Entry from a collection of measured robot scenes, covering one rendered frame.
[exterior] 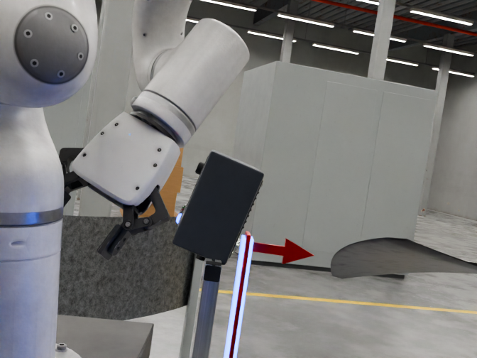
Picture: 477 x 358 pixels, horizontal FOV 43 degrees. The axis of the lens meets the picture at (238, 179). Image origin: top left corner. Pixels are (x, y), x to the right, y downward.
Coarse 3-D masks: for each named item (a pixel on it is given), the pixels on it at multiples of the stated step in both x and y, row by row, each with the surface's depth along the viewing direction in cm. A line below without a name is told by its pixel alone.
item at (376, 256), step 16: (368, 240) 50; (384, 240) 48; (400, 240) 47; (336, 256) 60; (352, 256) 58; (368, 256) 57; (384, 256) 56; (400, 256) 54; (416, 256) 51; (432, 256) 49; (448, 256) 48; (336, 272) 66; (352, 272) 66; (368, 272) 66; (384, 272) 66; (400, 272) 66; (416, 272) 66; (432, 272) 65; (448, 272) 64; (464, 272) 62
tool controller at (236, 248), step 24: (216, 168) 112; (240, 168) 112; (192, 192) 113; (216, 192) 113; (240, 192) 113; (192, 216) 113; (216, 216) 113; (240, 216) 113; (192, 240) 113; (216, 240) 113; (240, 240) 121
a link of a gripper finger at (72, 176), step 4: (72, 172) 74; (64, 176) 74; (68, 176) 74; (72, 176) 74; (76, 176) 74; (64, 180) 74; (68, 180) 74; (72, 180) 74; (76, 180) 74; (80, 180) 75; (84, 180) 75; (64, 184) 74; (72, 184) 76; (76, 184) 76; (80, 184) 76; (84, 184) 76; (88, 184) 76; (72, 188) 76; (76, 188) 76
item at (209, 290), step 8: (216, 264) 108; (208, 288) 108; (216, 288) 108; (200, 296) 108; (208, 296) 109; (216, 296) 108; (200, 304) 108; (208, 304) 109; (200, 312) 108; (208, 312) 109; (200, 320) 108; (208, 320) 108; (200, 328) 108; (208, 328) 108; (200, 336) 108; (208, 336) 108; (200, 344) 109; (208, 344) 109; (192, 352) 109; (200, 352) 109; (208, 352) 109
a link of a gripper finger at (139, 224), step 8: (136, 224) 71; (144, 224) 71; (112, 232) 70; (120, 232) 71; (128, 232) 72; (136, 232) 72; (104, 240) 70; (112, 240) 71; (120, 240) 71; (104, 248) 70; (112, 248) 70; (120, 248) 72; (104, 256) 71
